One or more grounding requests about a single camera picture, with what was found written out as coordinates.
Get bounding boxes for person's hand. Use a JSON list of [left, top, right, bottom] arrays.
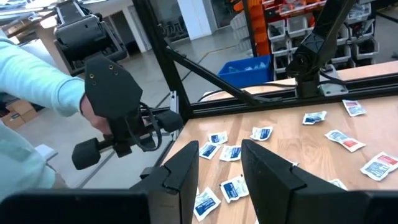
[[80, 94, 113, 136]]

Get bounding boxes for person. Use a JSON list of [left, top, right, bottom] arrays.
[[0, 27, 86, 202]]

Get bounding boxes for orange shelf rack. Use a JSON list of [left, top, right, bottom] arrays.
[[231, 0, 271, 57]]

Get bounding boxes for cardboard box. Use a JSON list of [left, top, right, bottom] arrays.
[[0, 98, 40, 131]]

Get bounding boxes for blue storage bin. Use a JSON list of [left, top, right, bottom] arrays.
[[217, 55, 275, 89]]

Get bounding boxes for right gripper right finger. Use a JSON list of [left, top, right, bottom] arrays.
[[241, 139, 307, 224]]

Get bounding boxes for silver mounting plate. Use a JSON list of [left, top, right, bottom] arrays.
[[318, 64, 349, 97]]

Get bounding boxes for blue white alcohol pad packet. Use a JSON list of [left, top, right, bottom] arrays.
[[193, 186, 223, 223], [219, 174, 250, 204], [302, 110, 328, 126], [198, 141, 222, 161], [207, 130, 229, 146], [218, 144, 243, 163], [249, 125, 274, 142]]

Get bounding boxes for grey storage bin shelf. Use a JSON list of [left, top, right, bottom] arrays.
[[267, 0, 380, 68]]

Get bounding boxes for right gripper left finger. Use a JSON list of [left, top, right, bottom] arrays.
[[129, 140, 200, 224]]

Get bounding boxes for red white ointment packet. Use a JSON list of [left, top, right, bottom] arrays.
[[328, 178, 349, 192], [359, 151, 398, 182], [324, 129, 367, 154], [341, 99, 368, 118]]

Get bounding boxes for silver aluminium extrusion post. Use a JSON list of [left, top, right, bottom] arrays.
[[169, 90, 180, 141]]

